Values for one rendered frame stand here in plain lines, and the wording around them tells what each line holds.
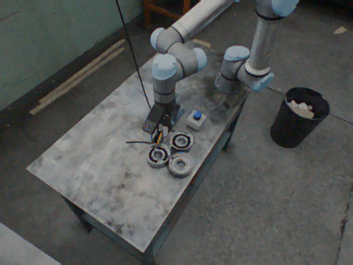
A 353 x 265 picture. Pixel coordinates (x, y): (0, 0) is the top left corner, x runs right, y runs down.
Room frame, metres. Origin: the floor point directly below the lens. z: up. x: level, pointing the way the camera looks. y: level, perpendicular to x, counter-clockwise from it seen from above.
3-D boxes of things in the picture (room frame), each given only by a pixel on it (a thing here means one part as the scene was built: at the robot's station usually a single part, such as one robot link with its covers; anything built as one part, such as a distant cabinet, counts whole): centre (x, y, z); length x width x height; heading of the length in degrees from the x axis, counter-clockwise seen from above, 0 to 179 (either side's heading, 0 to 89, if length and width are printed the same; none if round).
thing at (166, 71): (0.63, 0.05, 1.23); 0.09 x 0.08 x 0.11; 132
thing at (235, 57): (1.08, -0.27, 0.97); 0.13 x 0.12 x 0.14; 42
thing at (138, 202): (0.86, 0.06, 0.79); 1.20 x 0.60 x 0.02; 152
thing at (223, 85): (1.09, -0.26, 0.85); 0.15 x 0.15 x 0.10
